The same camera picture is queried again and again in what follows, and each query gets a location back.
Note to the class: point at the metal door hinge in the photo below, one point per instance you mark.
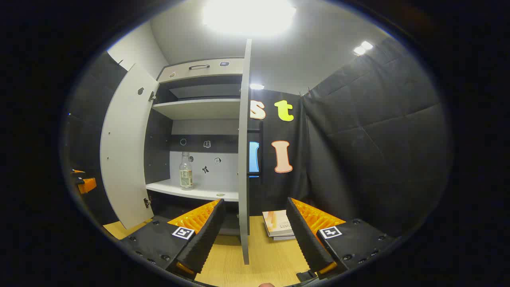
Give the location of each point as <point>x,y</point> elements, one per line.
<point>147,202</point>
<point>152,96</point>

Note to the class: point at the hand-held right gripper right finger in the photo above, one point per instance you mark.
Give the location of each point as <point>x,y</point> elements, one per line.
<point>305,235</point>

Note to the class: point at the clear glass bottle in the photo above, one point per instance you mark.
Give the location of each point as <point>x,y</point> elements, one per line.
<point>186,177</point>

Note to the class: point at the grey cabinet door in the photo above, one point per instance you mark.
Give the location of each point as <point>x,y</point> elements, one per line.
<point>127,151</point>
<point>244,159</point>

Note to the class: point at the small ceiling light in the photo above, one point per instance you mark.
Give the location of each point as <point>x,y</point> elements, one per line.
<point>256,86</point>
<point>362,48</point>

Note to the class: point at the black backdrop cloth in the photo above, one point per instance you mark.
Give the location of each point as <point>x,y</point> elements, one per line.
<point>378,139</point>

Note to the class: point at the black metal frame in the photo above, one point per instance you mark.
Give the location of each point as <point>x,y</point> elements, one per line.
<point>255,126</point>

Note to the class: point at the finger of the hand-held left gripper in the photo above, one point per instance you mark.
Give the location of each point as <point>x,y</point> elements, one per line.
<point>88,185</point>

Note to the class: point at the thin white book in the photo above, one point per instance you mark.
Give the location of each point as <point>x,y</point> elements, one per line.
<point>285,238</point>

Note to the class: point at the large ceiling light panel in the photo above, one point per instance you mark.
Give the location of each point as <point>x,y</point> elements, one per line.
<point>249,16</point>

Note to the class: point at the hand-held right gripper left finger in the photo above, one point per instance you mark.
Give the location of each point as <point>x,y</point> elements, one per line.
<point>205,239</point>

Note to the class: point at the white book with orange cover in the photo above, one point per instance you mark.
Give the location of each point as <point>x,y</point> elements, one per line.
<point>277,223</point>

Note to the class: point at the grey and white cabinet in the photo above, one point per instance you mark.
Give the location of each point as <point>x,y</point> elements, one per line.
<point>191,107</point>

